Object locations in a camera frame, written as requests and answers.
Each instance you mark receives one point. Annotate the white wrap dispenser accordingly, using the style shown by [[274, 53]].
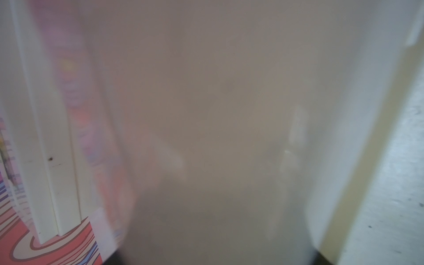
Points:
[[48, 178]]

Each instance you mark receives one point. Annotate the plastic wrap roll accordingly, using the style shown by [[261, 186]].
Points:
[[240, 122]]

